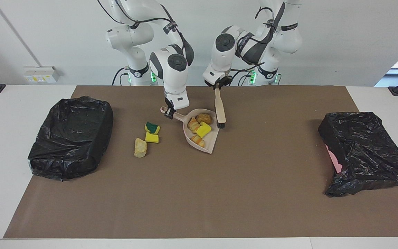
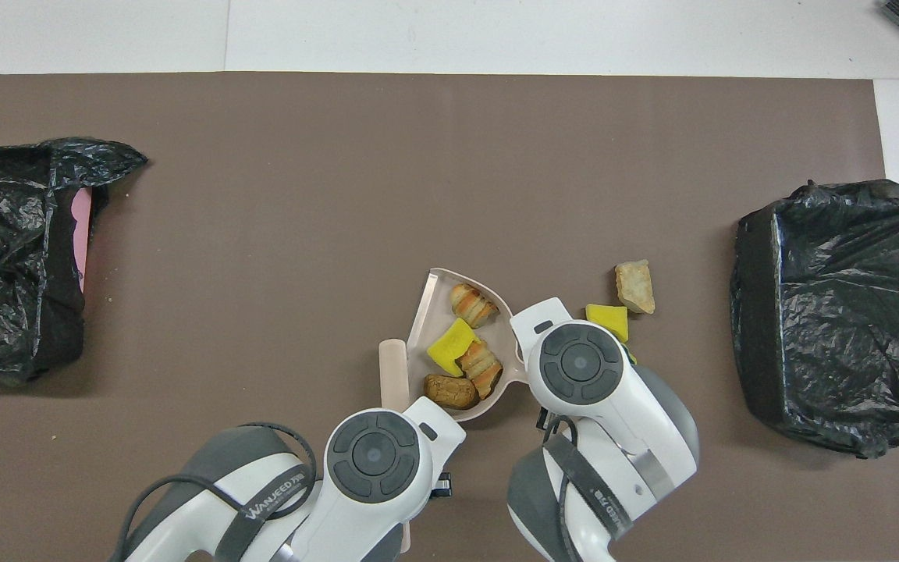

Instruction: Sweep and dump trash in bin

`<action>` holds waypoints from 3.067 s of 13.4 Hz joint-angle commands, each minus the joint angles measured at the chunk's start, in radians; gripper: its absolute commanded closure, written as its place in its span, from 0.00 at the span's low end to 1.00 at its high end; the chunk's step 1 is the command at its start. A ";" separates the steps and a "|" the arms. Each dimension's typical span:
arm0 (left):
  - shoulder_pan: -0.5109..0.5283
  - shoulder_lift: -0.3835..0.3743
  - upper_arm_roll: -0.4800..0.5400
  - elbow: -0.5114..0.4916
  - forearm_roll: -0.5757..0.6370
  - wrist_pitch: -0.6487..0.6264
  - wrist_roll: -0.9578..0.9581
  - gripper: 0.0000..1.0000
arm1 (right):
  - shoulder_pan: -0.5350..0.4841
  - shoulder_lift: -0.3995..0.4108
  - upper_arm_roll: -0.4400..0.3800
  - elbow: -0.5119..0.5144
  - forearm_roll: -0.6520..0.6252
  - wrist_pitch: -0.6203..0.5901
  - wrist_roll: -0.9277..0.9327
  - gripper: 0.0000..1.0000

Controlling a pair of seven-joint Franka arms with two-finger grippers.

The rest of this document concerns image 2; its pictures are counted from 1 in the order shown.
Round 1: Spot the toy croissant piece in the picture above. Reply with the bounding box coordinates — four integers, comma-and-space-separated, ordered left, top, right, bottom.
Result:
449, 283, 500, 329
457, 340, 503, 399

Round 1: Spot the brown bread roll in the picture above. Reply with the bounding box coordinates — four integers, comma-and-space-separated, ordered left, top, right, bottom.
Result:
423, 373, 480, 411

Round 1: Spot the small square yellow sponge piece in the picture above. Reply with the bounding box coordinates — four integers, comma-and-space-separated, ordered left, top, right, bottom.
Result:
585, 304, 630, 343

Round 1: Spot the notched yellow sponge piece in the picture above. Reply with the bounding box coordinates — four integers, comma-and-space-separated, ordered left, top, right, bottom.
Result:
426, 318, 481, 378

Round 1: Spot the beige hand brush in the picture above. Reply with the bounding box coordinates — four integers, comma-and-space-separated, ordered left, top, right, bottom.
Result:
379, 338, 413, 555

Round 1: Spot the beige plastic dustpan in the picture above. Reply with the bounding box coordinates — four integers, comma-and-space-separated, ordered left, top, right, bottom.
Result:
407, 268, 530, 422

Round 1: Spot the pale bread chunk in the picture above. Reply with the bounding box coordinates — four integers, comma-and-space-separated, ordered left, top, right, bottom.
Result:
615, 259, 656, 315

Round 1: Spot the bin fully wrapped black bag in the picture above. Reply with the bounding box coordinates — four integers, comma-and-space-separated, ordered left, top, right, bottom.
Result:
730, 179, 899, 459

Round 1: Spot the pink bin with black bag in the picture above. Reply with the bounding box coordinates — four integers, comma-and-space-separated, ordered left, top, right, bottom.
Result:
0, 138, 148, 385

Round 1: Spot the brown table mat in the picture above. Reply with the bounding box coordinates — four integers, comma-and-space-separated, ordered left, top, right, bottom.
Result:
0, 72, 899, 562

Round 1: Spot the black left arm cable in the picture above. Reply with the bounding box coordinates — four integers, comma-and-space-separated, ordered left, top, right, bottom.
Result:
110, 421, 318, 562

